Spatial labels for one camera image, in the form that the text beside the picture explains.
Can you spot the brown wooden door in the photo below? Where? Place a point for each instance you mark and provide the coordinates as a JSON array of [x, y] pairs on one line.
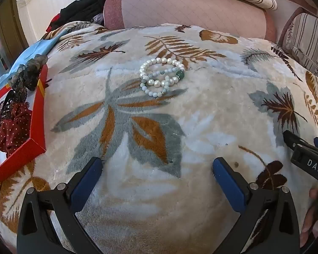
[[8, 31]]

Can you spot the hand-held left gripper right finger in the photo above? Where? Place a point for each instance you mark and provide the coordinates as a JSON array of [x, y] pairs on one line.
[[228, 182]]

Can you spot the lilac cloth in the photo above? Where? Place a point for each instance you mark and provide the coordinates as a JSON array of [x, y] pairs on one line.
[[98, 19]]

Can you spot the red white-dotted scrunchie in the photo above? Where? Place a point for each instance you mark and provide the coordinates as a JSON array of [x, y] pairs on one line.
[[13, 129]]

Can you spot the grey sheer scrunchie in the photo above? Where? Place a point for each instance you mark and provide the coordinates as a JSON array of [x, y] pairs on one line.
[[29, 71]]

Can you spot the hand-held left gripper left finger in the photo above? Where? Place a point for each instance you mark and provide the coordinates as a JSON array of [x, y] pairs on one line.
[[87, 180]]

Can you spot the black and red clothes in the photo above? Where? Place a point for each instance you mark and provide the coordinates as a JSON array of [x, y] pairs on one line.
[[82, 8]]

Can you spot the leaf-printed plush blanket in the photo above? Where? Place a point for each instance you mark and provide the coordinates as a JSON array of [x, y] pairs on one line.
[[175, 150]]

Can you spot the light blue cloth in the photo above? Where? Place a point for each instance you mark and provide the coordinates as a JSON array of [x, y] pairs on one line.
[[29, 53]]

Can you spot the striped floral sofa cushion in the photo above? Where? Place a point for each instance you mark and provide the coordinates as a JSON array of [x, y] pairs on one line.
[[304, 37]]

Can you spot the pink bolster cushion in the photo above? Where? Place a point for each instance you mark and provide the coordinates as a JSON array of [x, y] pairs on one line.
[[188, 10]]

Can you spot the red box with white inside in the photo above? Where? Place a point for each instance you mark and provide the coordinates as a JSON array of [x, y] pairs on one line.
[[21, 156]]

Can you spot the person's right hand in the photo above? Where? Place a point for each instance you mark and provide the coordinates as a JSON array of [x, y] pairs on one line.
[[308, 222]]

